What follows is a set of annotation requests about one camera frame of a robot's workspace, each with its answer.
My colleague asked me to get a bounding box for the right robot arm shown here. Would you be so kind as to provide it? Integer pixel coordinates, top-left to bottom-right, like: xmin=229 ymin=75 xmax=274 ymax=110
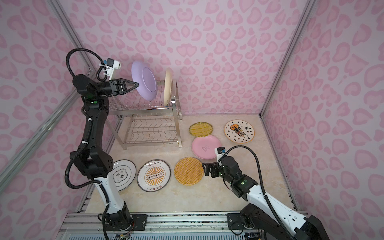
xmin=202 ymin=156 xmax=329 ymax=240

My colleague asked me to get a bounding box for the orange woven pattern plate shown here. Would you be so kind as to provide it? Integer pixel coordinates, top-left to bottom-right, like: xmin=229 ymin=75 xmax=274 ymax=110
xmin=174 ymin=157 xmax=204 ymax=186

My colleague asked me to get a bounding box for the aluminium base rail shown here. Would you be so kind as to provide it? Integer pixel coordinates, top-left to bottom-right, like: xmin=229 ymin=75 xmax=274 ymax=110
xmin=56 ymin=209 xmax=271 ymax=240

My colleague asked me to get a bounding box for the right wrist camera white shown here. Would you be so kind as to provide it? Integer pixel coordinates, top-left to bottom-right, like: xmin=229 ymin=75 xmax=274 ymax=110
xmin=215 ymin=147 xmax=226 ymax=162

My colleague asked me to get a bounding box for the white plate black rim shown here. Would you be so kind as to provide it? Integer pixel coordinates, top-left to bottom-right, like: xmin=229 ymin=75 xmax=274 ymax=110
xmin=112 ymin=160 xmax=137 ymax=191

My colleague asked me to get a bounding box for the aluminium frame profile right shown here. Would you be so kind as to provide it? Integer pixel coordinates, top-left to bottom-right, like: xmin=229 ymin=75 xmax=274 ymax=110
xmin=259 ymin=0 xmax=318 ymax=120

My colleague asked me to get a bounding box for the cream beige plate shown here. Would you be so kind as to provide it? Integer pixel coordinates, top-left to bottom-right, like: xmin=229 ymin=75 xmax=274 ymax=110
xmin=164 ymin=69 xmax=173 ymax=107

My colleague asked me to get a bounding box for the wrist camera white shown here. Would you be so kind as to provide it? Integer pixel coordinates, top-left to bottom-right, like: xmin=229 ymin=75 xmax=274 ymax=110
xmin=215 ymin=147 xmax=226 ymax=162
xmin=103 ymin=58 xmax=121 ymax=81

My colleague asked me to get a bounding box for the aluminium frame profile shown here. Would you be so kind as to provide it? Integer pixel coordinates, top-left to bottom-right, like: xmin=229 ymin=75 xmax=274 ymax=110
xmin=1 ymin=1 xmax=84 ymax=193
xmin=259 ymin=0 xmax=318 ymax=120

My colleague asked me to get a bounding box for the white plate orange sunburst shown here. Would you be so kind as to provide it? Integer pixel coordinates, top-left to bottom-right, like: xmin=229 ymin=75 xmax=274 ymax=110
xmin=137 ymin=160 xmax=171 ymax=193

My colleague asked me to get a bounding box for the green yellow woven plate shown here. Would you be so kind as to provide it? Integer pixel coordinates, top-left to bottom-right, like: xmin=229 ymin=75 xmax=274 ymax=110
xmin=189 ymin=122 xmax=214 ymax=138

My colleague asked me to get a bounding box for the pink plate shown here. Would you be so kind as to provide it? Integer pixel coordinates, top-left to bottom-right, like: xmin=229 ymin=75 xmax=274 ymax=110
xmin=191 ymin=135 xmax=223 ymax=160

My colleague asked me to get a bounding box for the purple plate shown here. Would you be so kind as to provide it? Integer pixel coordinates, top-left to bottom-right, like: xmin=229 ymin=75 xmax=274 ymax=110
xmin=131 ymin=61 xmax=158 ymax=101

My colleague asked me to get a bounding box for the aluminium frame profile left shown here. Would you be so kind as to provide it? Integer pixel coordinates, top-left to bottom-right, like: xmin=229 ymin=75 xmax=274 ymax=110
xmin=1 ymin=1 xmax=84 ymax=193

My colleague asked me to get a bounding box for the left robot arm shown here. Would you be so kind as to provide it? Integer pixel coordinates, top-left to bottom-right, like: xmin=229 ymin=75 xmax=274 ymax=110
xmin=64 ymin=74 xmax=139 ymax=232

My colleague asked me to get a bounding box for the stainless steel dish rack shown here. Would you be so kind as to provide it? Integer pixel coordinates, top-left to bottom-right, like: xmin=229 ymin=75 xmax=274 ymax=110
xmin=105 ymin=80 xmax=183 ymax=150

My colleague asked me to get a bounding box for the white star cartoon plate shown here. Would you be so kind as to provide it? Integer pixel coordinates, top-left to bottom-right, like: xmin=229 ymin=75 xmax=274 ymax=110
xmin=224 ymin=120 xmax=256 ymax=144

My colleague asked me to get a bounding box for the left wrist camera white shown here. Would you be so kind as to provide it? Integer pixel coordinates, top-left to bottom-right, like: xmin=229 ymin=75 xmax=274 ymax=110
xmin=103 ymin=58 xmax=121 ymax=81

